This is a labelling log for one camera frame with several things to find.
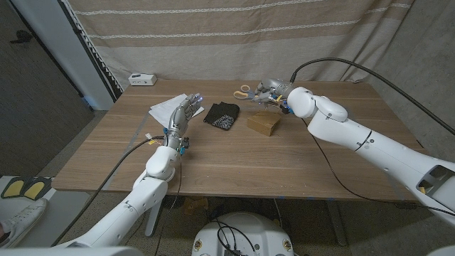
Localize white power strip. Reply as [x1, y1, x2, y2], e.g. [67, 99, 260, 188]
[128, 73, 158, 87]

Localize black round floor object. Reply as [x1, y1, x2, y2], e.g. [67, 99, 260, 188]
[164, 194, 186, 210]

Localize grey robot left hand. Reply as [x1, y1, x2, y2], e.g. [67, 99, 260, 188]
[164, 92, 204, 149]

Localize brown paper bag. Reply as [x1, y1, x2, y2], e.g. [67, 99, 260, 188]
[246, 103, 282, 137]

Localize grey orange handled scissors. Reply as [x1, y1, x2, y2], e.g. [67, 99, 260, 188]
[232, 84, 266, 104]

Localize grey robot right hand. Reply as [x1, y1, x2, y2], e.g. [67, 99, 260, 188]
[255, 78, 294, 105]

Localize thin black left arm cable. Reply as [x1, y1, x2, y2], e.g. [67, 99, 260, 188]
[154, 152, 183, 256]

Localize black door handle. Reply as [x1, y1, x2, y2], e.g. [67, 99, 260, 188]
[9, 30, 33, 45]

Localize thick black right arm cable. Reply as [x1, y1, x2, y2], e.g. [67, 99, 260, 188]
[289, 57, 455, 137]

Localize black patterned bandana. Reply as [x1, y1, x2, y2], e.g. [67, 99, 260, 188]
[203, 101, 240, 132]

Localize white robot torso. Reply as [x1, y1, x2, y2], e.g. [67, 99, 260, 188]
[191, 212, 295, 256]

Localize black torso cable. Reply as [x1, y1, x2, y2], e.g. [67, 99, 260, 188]
[213, 220, 257, 254]

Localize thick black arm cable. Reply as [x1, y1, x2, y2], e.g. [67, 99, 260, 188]
[51, 135, 166, 247]
[289, 57, 455, 137]

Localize white sneaker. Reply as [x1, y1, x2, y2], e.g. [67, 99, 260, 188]
[0, 198, 48, 249]

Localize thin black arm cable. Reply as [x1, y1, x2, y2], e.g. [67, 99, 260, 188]
[301, 117, 455, 218]
[154, 152, 183, 256]

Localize brown cardboard scrap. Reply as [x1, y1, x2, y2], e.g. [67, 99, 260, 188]
[183, 197, 210, 216]

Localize white paper sheets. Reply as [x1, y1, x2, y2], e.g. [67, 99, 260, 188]
[148, 93, 205, 125]

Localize white table leg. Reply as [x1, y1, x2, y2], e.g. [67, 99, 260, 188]
[144, 204, 164, 238]

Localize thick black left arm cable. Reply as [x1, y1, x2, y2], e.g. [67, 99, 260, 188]
[51, 135, 166, 247]

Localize grey table leg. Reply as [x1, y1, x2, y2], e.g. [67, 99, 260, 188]
[325, 199, 348, 247]

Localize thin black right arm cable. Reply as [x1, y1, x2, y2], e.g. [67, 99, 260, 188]
[301, 117, 455, 218]

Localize black backdrop frame bar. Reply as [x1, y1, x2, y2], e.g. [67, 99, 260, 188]
[58, 0, 124, 102]

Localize beige striped curtain backdrop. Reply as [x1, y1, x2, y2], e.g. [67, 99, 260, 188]
[65, 0, 415, 90]

